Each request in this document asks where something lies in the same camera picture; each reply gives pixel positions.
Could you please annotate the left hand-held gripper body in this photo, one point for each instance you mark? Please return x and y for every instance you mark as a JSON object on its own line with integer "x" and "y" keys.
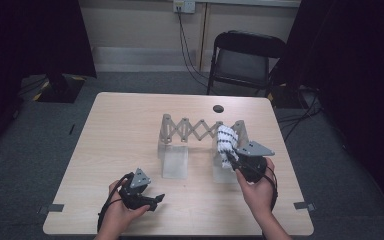
{"x": 133, "y": 196}

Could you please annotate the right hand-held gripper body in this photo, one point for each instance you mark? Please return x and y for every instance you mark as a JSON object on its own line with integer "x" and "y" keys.
{"x": 253, "y": 166}

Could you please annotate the white cloth with black diamonds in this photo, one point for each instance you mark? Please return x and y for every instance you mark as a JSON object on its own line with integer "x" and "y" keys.
{"x": 226, "y": 140}

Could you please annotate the grey metal expandable rack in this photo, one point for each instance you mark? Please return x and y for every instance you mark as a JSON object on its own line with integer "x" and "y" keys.
{"x": 175, "y": 160}

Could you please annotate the person's left hand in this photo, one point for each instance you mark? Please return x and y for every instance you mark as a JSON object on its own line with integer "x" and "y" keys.
{"x": 118, "y": 220}

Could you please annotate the person's right hand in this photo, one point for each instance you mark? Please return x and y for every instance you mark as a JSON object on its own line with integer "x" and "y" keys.
{"x": 260, "y": 196}

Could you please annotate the black round table grommet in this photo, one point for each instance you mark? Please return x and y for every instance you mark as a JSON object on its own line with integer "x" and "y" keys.
{"x": 218, "y": 108}

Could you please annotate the grey tape strip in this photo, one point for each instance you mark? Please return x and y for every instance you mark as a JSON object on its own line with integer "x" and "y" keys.
{"x": 303, "y": 206}
{"x": 55, "y": 208}

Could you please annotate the black folding chair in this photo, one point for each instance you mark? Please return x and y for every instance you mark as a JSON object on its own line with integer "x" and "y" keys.
{"x": 243, "y": 66}

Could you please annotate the black stand base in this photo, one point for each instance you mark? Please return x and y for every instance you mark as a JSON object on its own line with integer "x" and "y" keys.
{"x": 60, "y": 90}

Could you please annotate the black curtain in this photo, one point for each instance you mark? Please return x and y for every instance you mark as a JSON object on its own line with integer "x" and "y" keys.
{"x": 356, "y": 66}
{"x": 30, "y": 40}

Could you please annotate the white wall socket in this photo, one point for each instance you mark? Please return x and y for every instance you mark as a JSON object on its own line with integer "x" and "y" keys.
{"x": 184, "y": 6}

